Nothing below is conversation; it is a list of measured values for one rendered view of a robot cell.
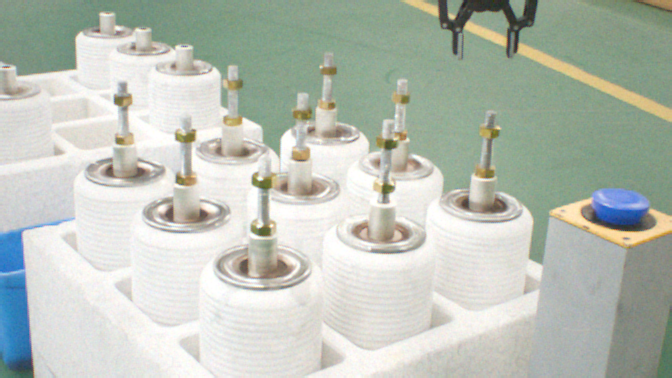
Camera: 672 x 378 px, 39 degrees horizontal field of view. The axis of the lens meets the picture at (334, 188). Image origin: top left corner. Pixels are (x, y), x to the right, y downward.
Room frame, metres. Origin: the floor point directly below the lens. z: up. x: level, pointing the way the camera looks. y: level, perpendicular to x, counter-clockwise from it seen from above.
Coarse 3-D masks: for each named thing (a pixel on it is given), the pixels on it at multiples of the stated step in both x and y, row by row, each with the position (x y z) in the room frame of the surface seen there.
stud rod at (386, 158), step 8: (392, 120) 0.73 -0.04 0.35; (384, 128) 0.72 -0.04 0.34; (392, 128) 0.72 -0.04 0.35; (384, 136) 0.72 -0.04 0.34; (392, 136) 0.72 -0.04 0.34; (384, 152) 0.72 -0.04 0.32; (392, 152) 0.72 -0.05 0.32; (384, 160) 0.72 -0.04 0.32; (392, 160) 0.72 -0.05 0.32; (384, 168) 0.72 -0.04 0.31; (384, 176) 0.72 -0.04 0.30; (384, 200) 0.72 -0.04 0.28
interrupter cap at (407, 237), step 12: (360, 216) 0.75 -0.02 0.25; (396, 216) 0.76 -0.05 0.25; (336, 228) 0.73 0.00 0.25; (348, 228) 0.73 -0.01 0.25; (360, 228) 0.73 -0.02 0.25; (396, 228) 0.74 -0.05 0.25; (408, 228) 0.73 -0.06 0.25; (420, 228) 0.73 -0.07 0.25; (348, 240) 0.70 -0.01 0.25; (360, 240) 0.70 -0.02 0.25; (372, 240) 0.71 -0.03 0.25; (384, 240) 0.71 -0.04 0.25; (396, 240) 0.71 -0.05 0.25; (408, 240) 0.71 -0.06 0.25; (420, 240) 0.71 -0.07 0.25; (372, 252) 0.69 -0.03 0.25; (384, 252) 0.69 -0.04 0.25; (396, 252) 0.69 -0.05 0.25
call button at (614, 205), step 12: (600, 192) 0.64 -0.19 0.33; (612, 192) 0.64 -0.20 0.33; (624, 192) 0.64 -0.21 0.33; (600, 204) 0.63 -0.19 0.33; (612, 204) 0.62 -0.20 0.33; (624, 204) 0.62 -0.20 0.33; (636, 204) 0.62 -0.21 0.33; (648, 204) 0.63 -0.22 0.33; (600, 216) 0.63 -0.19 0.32; (612, 216) 0.62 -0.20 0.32; (624, 216) 0.62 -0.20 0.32; (636, 216) 0.62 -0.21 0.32
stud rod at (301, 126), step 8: (304, 96) 0.81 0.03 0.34; (304, 104) 0.81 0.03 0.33; (296, 120) 0.82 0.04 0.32; (304, 120) 0.81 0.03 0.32; (296, 128) 0.81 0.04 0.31; (304, 128) 0.81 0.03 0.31; (296, 136) 0.82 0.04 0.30; (304, 136) 0.81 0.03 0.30; (296, 144) 0.81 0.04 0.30; (304, 144) 0.81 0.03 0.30
